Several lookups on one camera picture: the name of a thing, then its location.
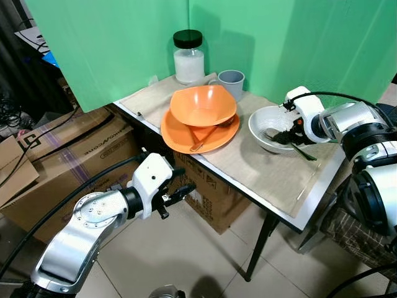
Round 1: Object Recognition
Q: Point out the dark green spoon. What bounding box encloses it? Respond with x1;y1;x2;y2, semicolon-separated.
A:
264;128;317;162

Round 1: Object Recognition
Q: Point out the white round bowl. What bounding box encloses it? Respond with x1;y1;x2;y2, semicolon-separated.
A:
248;106;306;155

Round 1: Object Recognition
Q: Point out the small printed cardboard box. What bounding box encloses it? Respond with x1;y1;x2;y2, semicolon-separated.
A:
174;152;252;235

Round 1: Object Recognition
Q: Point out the orange plate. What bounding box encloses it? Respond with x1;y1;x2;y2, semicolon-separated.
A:
161;109;241;155

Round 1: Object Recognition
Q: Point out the beige woven table mat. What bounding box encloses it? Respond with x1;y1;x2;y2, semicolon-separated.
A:
118;73;339;218

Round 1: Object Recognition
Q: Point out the orange spoon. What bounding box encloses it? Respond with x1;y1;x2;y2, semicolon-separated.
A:
189;117;236;153

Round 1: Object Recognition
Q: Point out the orange square bowl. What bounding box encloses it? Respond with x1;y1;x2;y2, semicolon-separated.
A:
169;84;238;128

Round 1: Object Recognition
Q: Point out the grey plastic cup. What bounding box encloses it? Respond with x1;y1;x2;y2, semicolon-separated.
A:
208;70;246;102

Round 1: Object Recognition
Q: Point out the white table with black legs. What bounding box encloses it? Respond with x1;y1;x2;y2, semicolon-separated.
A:
112;73;348;283

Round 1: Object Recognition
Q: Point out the glass jar with black lid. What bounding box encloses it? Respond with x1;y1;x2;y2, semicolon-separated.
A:
172;29;206;86

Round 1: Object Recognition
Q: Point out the checked brown cloth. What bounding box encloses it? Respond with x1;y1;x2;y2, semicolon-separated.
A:
319;191;397;269

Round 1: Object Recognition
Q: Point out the large taped cardboard box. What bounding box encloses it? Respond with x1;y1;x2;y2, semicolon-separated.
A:
0;106;141;243

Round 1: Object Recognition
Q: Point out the green fabric backdrop screen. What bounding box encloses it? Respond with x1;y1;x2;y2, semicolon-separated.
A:
24;0;397;113

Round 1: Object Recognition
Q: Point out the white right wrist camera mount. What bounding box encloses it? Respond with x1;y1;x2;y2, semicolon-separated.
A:
284;86;325;144

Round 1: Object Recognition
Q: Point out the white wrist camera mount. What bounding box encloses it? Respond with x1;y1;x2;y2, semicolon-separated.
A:
127;152;175;220
284;86;325;144

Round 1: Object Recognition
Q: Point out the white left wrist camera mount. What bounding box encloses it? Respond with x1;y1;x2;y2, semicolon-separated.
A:
127;152;175;220

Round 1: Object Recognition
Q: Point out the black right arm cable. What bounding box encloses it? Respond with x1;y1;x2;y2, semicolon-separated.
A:
290;91;380;111

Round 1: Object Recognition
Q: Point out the black floor cable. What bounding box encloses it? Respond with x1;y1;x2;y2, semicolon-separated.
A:
326;263;397;298

